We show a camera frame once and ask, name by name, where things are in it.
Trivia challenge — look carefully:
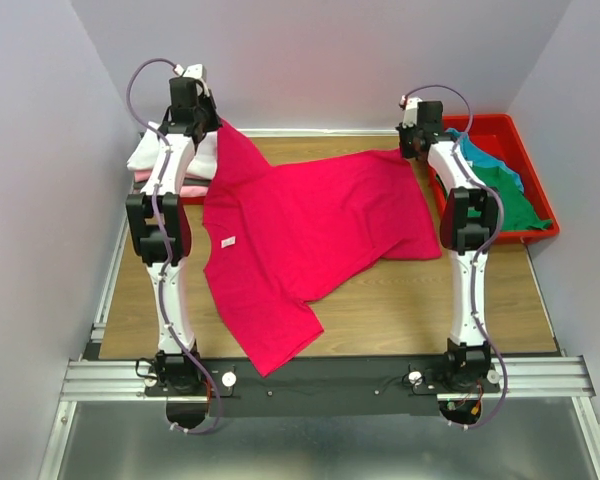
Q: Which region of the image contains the blue t shirt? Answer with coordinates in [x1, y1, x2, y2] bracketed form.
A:
[446, 128, 524, 193]

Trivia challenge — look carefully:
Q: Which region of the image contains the red folded t shirt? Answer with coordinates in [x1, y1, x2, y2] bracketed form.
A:
[134, 194, 207, 207]

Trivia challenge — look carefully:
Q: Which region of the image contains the pink folded t shirt lower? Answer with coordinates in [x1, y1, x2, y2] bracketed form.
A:
[179, 178, 210, 204]

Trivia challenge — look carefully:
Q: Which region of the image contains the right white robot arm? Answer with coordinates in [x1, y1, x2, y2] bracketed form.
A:
[397, 96, 503, 392]

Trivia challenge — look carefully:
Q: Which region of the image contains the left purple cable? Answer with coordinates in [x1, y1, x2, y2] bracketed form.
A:
[125, 57, 223, 437]

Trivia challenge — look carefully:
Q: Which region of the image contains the magenta t shirt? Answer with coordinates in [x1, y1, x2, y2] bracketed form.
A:
[203, 125, 441, 376]

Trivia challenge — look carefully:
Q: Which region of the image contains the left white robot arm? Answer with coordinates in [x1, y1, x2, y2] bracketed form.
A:
[125, 73, 221, 395]

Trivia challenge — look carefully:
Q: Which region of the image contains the white folded t shirt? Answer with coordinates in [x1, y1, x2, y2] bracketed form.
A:
[126, 121, 217, 180]

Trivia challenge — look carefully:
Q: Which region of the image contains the green t shirt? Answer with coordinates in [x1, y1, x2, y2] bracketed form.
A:
[472, 166, 552, 232]

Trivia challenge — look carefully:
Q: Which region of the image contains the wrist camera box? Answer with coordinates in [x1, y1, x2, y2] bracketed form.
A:
[399, 95, 421, 128]
[177, 64, 209, 96]

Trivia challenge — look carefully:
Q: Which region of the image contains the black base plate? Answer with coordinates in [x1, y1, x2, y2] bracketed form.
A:
[144, 354, 501, 420]

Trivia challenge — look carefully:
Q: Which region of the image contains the aluminium frame rail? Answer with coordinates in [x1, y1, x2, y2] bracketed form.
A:
[60, 357, 595, 402]

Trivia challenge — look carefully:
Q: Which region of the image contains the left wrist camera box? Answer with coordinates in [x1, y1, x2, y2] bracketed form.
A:
[177, 64, 209, 96]

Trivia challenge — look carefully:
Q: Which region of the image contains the red plastic bin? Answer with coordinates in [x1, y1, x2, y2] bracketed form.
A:
[427, 113, 562, 246]

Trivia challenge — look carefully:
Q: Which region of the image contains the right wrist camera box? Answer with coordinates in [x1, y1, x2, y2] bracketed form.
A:
[399, 95, 421, 128]

